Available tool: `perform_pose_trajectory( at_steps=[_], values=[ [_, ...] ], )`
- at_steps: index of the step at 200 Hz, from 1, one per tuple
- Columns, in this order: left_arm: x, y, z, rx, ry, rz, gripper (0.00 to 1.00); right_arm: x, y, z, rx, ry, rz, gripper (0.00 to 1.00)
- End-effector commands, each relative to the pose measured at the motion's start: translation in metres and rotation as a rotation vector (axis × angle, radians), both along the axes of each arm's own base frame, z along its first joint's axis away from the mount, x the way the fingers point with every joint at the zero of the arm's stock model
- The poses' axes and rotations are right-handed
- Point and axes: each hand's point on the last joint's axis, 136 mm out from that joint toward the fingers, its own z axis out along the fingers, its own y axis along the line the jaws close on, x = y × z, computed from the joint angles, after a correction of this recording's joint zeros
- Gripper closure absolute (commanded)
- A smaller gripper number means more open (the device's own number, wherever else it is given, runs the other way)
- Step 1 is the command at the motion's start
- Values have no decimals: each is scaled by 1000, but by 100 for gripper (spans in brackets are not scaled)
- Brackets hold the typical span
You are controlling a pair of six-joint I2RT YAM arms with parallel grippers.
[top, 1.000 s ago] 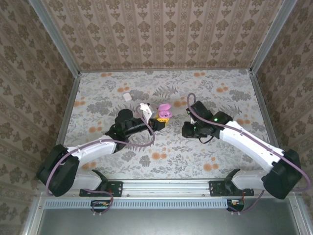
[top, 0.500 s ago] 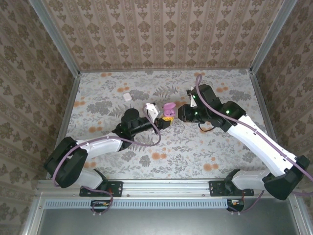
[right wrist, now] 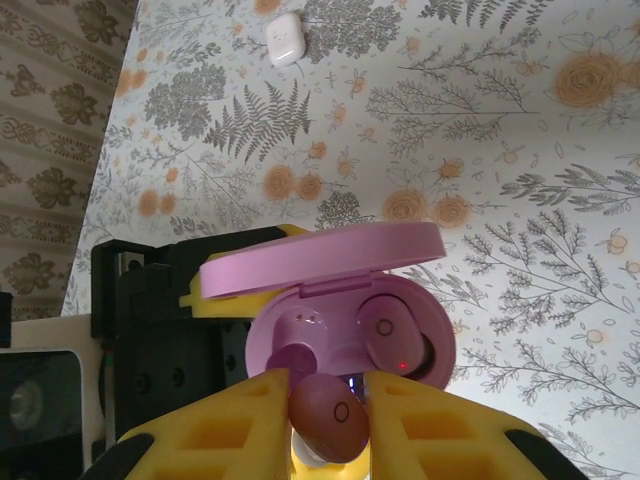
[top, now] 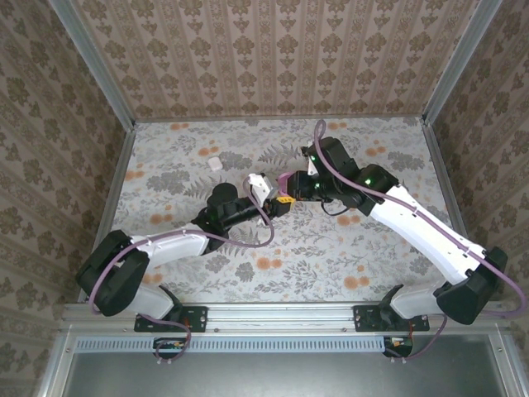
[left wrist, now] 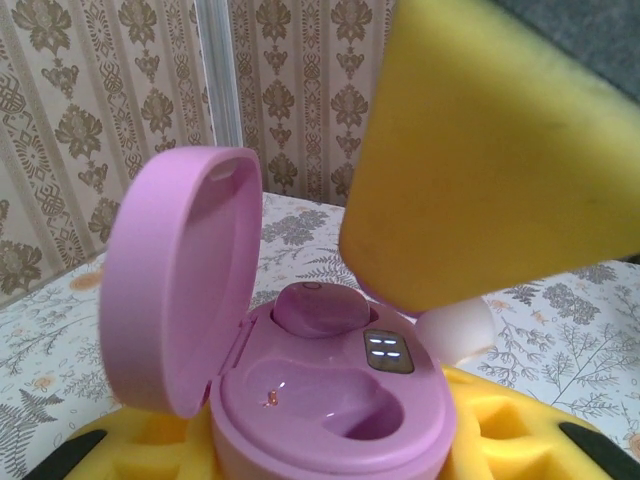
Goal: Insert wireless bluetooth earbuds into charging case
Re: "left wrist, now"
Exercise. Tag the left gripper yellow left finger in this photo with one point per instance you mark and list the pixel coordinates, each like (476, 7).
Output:
(150, 450)

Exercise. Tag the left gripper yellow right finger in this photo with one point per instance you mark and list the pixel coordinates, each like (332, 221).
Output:
(500, 430)

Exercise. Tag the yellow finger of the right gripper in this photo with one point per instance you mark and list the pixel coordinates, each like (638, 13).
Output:
(475, 150)

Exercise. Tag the pink earbud charging case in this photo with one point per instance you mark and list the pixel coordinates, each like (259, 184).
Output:
(325, 450)

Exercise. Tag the aluminium frame post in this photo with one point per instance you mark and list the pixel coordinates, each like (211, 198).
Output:
(217, 75)

